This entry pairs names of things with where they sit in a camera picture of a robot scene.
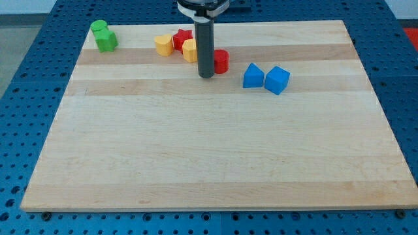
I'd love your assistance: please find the red cylinder block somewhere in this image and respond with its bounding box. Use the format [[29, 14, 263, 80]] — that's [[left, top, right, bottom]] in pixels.
[[214, 49, 229, 74]]

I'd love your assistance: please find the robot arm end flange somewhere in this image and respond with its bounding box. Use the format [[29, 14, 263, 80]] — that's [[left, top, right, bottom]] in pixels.
[[177, 0, 231, 23]]

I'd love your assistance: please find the blue triangle block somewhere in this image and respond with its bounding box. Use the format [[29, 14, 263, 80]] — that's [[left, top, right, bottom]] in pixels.
[[242, 63, 265, 88]]

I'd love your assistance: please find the yellow hexagon block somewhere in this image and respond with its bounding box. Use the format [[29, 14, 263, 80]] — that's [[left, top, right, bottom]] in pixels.
[[182, 39, 197, 63]]

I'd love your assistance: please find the blue cube block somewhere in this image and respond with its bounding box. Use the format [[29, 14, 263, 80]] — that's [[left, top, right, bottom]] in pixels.
[[265, 66, 291, 95]]

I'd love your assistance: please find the light wooden board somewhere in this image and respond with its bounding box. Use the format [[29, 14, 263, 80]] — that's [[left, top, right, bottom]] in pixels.
[[21, 20, 417, 212]]

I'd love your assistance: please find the red star block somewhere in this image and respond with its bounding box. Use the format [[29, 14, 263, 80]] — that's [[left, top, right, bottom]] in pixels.
[[172, 29, 193, 53]]

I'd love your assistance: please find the yellow heart block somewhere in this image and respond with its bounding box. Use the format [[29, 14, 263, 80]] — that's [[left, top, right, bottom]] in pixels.
[[154, 34, 174, 56]]

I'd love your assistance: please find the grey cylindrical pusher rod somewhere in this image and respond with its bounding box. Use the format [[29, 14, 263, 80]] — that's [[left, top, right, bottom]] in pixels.
[[194, 18, 215, 78]]

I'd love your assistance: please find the green star block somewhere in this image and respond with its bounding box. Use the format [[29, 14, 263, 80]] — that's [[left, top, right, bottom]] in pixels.
[[93, 29, 118, 53]]

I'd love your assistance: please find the green cylinder block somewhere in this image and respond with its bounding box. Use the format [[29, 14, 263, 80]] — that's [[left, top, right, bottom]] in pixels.
[[90, 20, 108, 33]]

